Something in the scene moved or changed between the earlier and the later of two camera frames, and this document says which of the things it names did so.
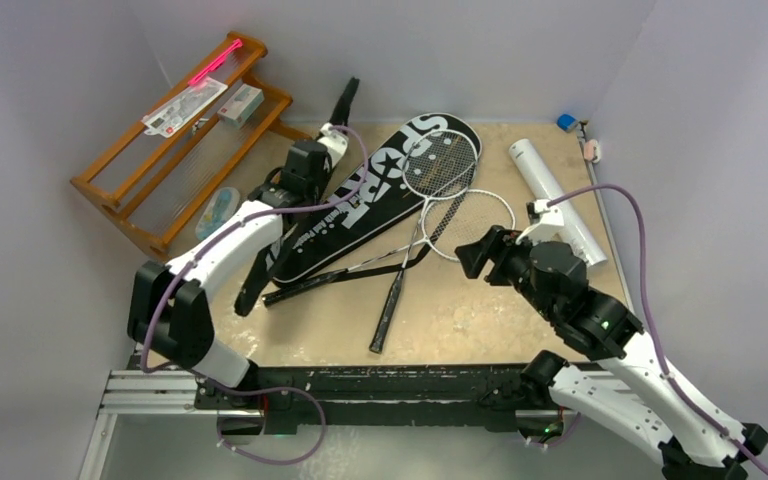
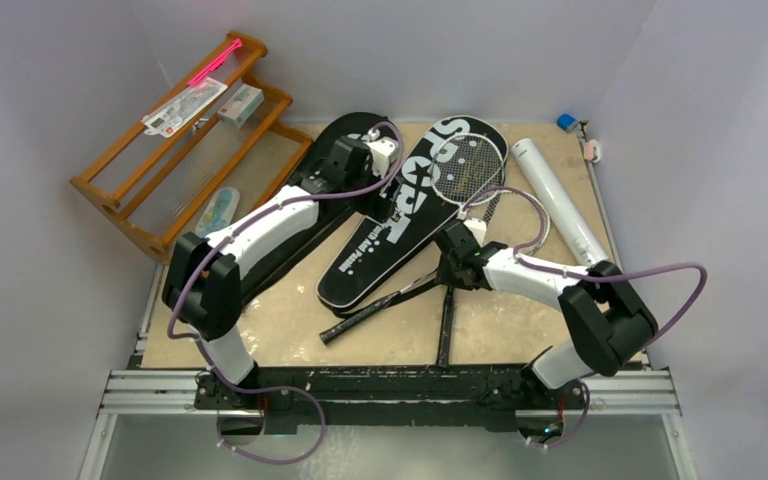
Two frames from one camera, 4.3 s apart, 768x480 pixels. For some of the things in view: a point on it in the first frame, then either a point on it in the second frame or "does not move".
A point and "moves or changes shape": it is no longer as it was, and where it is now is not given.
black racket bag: (284, 237) moves or changes shape
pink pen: (215, 65) does not move
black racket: (382, 191) -> (465, 170)
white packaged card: (162, 121) does not move
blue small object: (566, 122) does not move
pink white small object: (592, 150) does not move
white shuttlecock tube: (574, 233) does not move
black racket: (386, 320) -> (443, 348)
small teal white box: (237, 110) does not move
